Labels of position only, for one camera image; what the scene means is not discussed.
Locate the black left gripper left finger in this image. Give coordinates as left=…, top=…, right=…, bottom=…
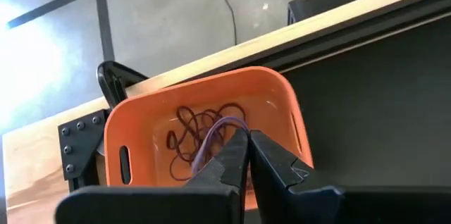
left=54, top=127, right=250, bottom=224

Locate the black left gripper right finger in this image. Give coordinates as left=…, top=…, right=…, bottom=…
left=249, top=129, right=451, bottom=224

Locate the orange plastic basket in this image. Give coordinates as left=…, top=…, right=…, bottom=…
left=104, top=66, right=314, bottom=211

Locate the black table mat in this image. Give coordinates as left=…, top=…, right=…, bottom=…
left=242, top=14, right=451, bottom=224

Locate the black frame foot clamp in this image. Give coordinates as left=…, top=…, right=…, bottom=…
left=96, top=60, right=149, bottom=109

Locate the black floor cable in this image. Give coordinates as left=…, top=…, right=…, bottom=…
left=221, top=0, right=238, bottom=46

